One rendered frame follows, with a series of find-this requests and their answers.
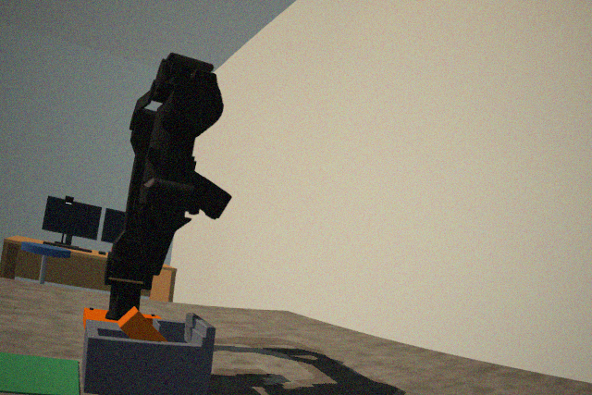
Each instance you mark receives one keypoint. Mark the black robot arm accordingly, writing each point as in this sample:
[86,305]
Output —
[191,104]

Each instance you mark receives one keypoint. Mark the orange l-shaped part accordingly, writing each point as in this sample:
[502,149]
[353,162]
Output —
[136,326]

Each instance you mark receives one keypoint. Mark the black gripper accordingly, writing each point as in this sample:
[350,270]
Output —
[163,201]

